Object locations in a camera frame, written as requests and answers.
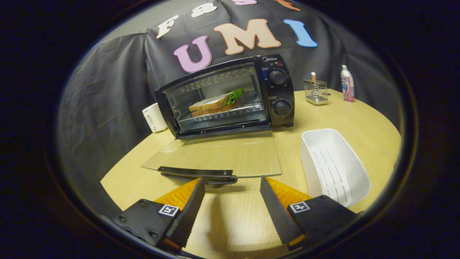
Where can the white plastic tray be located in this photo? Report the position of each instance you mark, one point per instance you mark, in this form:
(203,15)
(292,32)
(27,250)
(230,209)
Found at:
(334,169)

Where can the sandwich with lettuce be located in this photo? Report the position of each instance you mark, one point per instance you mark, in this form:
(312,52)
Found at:
(212,105)

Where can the black toaster oven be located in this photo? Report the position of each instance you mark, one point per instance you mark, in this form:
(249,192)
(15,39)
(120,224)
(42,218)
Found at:
(282,90)

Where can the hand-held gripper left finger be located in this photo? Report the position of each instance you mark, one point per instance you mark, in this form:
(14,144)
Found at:
(188,216)

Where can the white pink bottle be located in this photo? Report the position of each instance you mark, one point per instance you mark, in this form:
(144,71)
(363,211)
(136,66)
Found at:
(347,86)

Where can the wooden stick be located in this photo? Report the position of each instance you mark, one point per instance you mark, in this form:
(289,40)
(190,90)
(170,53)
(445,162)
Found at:
(313,77)

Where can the white bread toaster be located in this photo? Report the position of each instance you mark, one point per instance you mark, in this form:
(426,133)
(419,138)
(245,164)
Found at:
(154,118)

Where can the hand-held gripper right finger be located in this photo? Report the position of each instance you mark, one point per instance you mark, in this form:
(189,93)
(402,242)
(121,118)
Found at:
(276,216)

